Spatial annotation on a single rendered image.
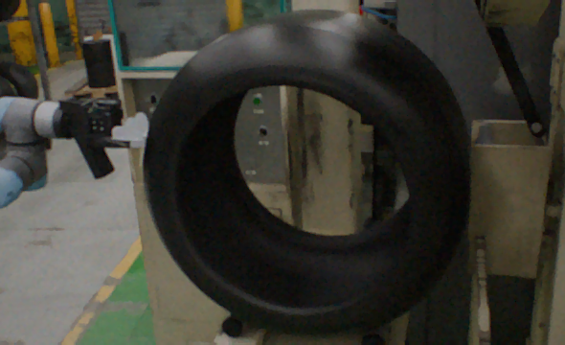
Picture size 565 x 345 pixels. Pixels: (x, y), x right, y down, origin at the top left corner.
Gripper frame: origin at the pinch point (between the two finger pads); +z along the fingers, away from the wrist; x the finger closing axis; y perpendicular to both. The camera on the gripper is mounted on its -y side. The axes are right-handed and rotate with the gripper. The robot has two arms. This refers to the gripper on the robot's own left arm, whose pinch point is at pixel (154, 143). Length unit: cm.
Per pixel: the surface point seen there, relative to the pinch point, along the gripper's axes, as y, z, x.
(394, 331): -40, 51, 10
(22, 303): -140, -136, 115
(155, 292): -80, -34, 63
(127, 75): -3, -41, 63
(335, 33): 25.7, 36.4, -7.9
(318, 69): 20.6, 34.9, -12.4
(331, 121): 0.1, 30.3, 28.2
